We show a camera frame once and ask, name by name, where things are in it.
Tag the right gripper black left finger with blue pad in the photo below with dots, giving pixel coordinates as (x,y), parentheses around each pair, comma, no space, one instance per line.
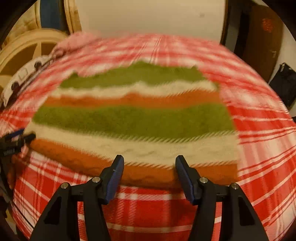
(59,220)

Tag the green knit sweater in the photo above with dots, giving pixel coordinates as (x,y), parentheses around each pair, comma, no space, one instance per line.
(148,114)

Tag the white brown patterned pillow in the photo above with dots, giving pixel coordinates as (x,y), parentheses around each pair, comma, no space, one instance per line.
(23,78)

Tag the cream wooden headboard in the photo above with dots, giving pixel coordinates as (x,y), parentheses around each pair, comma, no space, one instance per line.
(34,45)

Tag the red white plaid bed sheet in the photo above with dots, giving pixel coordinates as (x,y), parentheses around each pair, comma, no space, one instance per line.
(264,127)

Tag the pink floral pillow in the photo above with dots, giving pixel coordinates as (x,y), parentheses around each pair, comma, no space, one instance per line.
(74,42)

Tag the beige curtain left panel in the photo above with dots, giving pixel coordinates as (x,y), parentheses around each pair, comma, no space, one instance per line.
(29,20)

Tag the beige curtain panel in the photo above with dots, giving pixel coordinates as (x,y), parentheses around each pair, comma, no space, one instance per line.
(29,20)
(72,16)

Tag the beige curtain right panel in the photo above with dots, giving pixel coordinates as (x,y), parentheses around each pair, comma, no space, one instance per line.
(72,16)

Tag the dark window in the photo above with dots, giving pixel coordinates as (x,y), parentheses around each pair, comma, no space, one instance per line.
(52,15)

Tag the black folded stroller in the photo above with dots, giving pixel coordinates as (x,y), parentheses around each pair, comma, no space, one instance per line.
(283,83)

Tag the brown wooden door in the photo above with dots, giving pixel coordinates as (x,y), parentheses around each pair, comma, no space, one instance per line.
(262,48)

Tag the red paper door decoration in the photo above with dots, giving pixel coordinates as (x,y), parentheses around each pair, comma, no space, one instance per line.
(267,25)

